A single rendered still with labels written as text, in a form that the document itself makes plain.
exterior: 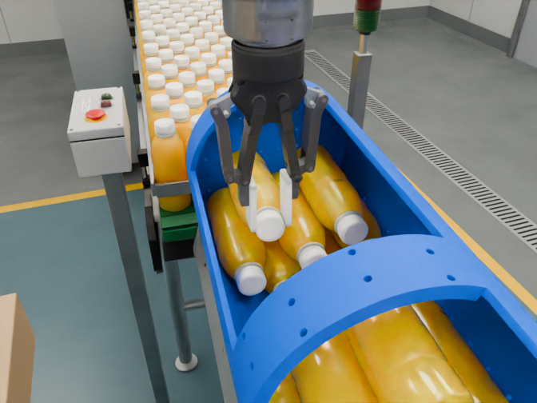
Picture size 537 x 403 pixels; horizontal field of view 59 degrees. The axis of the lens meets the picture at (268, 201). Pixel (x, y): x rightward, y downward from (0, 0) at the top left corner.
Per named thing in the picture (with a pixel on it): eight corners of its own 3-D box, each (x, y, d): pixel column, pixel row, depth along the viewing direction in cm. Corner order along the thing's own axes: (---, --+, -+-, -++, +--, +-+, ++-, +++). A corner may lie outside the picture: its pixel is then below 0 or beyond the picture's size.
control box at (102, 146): (79, 178, 93) (65, 130, 87) (85, 132, 109) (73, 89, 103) (132, 172, 95) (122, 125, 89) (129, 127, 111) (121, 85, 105)
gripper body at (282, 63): (233, 50, 44) (237, 140, 50) (320, 43, 46) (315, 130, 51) (220, 29, 50) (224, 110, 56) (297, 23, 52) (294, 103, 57)
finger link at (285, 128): (266, 85, 53) (279, 81, 53) (284, 167, 60) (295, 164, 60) (276, 99, 50) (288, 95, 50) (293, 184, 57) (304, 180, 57)
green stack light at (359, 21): (358, 33, 116) (360, 12, 113) (348, 25, 121) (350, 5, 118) (383, 31, 118) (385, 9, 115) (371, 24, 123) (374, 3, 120)
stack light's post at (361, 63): (327, 337, 185) (358, 55, 121) (324, 329, 188) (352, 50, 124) (336, 336, 186) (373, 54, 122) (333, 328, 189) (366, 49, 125)
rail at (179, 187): (157, 198, 96) (155, 185, 94) (157, 196, 97) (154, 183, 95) (344, 172, 104) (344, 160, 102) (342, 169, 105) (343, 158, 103)
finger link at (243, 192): (249, 170, 56) (224, 173, 55) (249, 205, 59) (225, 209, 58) (246, 164, 57) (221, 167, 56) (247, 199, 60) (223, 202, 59)
